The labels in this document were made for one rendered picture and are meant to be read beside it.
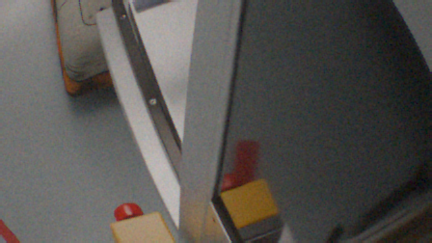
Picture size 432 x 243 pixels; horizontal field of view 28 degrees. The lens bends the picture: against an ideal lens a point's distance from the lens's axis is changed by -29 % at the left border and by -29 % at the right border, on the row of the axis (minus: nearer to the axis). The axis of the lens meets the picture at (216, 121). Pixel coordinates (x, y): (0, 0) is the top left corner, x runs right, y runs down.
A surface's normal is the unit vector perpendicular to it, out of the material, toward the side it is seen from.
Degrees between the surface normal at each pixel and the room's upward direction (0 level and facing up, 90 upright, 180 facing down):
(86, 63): 90
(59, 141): 0
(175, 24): 0
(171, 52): 0
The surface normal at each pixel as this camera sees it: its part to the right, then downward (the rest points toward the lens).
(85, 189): 0.06, -0.46
